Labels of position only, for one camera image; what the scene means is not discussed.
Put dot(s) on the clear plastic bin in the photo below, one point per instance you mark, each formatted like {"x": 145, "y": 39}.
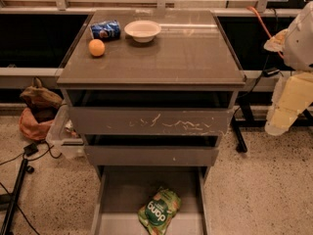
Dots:
{"x": 62, "y": 136}

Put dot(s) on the grey drawer cabinet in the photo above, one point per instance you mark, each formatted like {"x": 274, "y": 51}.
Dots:
{"x": 188, "y": 66}

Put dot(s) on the white bowl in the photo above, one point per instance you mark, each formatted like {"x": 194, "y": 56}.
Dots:
{"x": 143, "y": 31}

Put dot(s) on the black table frame right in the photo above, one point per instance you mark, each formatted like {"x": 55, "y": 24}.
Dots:
{"x": 244, "y": 117}

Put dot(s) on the blue soda can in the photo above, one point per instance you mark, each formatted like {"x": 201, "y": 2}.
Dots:
{"x": 109, "y": 30}

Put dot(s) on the black power adapter on floor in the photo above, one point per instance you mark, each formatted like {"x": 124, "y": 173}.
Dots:
{"x": 30, "y": 149}

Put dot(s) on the grey drawer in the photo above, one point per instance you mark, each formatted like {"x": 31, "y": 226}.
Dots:
{"x": 151, "y": 156}
{"x": 123, "y": 192}
{"x": 131, "y": 121}

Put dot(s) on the green rice chip bag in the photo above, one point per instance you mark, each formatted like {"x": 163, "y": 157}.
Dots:
{"x": 158, "y": 212}

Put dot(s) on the middle grey drawer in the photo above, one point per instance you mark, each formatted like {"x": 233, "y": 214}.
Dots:
{"x": 151, "y": 156}

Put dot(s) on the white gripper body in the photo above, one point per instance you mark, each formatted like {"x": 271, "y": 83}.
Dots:
{"x": 300, "y": 43}

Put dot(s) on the black stand leg left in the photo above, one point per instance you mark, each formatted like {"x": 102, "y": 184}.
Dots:
{"x": 13, "y": 199}

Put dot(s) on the bottom grey drawer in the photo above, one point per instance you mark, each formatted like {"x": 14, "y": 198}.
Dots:
{"x": 123, "y": 192}

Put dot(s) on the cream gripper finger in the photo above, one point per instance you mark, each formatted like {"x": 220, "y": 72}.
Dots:
{"x": 293, "y": 98}
{"x": 277, "y": 42}

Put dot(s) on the orange fruit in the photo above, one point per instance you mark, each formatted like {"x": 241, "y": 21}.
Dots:
{"x": 97, "y": 47}

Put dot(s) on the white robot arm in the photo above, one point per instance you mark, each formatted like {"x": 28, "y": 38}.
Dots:
{"x": 293, "y": 95}

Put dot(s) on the black power brick on rail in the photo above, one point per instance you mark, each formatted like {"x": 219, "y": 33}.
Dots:
{"x": 270, "y": 72}

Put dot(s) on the top grey drawer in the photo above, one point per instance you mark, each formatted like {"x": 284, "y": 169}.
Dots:
{"x": 131, "y": 121}

